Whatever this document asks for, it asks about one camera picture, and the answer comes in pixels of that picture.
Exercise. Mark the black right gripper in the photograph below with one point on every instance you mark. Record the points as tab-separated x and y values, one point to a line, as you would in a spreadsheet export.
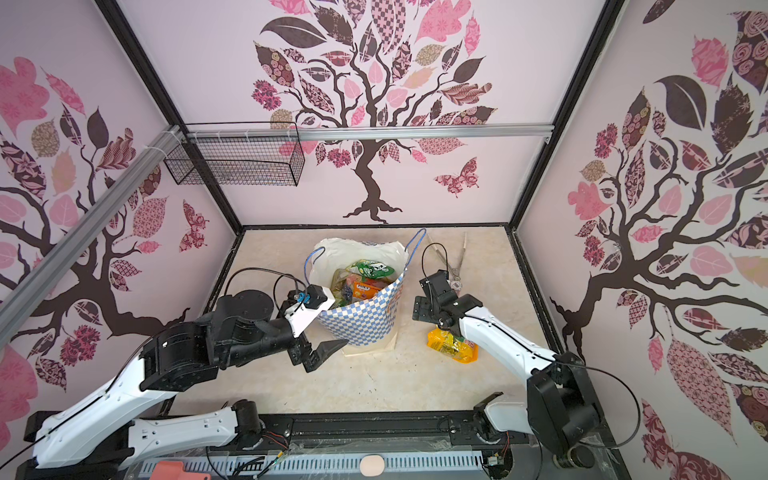
438	297

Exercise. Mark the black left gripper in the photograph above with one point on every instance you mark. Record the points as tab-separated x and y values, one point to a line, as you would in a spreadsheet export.
299	350

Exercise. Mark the yellow snack bag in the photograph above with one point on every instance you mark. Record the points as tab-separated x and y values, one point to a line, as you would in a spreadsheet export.
455	347

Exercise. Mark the orange snack bag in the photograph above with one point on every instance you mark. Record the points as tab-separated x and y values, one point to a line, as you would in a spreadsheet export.
360	290

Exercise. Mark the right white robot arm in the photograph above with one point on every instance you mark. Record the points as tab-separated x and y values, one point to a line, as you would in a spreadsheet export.
560	407

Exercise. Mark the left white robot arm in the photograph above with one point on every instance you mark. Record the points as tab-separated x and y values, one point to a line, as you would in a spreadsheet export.
105	433

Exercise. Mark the green snack bag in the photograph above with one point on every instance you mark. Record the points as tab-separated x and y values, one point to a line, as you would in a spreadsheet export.
371	269

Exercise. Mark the metal kitchen tongs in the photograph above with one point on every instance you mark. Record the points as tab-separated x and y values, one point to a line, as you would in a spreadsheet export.
453	268

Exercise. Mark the beige oval sticker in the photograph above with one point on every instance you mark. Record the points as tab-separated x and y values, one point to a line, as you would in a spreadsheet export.
372	466

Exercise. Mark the red object bottom edge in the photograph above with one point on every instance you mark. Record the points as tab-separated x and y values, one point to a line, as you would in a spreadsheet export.
175	470

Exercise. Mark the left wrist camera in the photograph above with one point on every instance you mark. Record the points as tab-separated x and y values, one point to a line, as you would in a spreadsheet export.
310	304

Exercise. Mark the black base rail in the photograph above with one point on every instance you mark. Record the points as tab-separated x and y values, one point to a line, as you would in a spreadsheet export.
372	429

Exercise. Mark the white vented cable duct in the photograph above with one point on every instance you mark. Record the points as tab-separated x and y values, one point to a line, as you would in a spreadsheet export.
320	466

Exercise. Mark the aluminium rail back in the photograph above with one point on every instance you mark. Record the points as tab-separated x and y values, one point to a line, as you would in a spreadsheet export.
378	133

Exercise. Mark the aluminium rail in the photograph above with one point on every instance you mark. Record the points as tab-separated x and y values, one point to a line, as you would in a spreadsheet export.
24	299
378	133

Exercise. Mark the black wire basket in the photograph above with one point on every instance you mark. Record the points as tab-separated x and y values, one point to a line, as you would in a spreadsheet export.
261	153

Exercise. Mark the aluminium rail left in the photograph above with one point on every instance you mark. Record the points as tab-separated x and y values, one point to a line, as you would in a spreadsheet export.
24	299

